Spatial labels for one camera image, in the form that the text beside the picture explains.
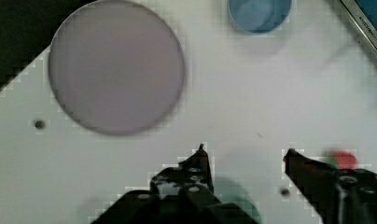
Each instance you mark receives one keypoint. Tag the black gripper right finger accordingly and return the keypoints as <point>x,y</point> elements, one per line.
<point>339,196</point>

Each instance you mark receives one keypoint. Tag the silver toaster oven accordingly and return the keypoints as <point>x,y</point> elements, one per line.
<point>363,15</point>

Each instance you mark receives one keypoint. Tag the blue plastic cup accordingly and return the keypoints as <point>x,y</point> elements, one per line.
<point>258,17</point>

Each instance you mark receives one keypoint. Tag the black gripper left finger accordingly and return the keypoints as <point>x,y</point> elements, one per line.
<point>178,195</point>

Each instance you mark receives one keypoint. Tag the round lilac plate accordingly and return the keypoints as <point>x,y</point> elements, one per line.
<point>116,67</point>

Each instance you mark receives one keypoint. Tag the green oval strainer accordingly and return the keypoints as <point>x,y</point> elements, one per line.
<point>229,191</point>

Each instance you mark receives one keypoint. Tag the red toy strawberry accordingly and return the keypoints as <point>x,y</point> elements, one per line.
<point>341,160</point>

